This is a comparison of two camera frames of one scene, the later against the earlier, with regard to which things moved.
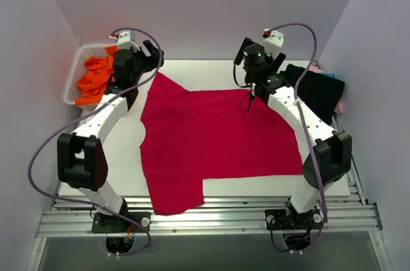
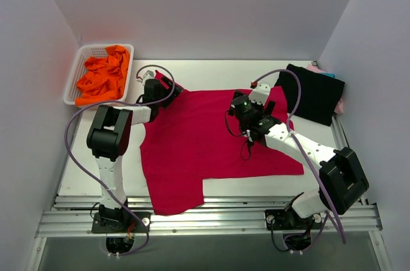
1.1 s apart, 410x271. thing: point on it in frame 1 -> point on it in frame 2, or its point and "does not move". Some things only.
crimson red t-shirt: (191, 136) does not move
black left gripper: (147, 58) -> (170, 88)
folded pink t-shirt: (339, 107) does not move
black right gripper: (241, 52) -> (267, 108)
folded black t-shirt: (322, 91) does not move
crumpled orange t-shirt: (91, 84) does not move
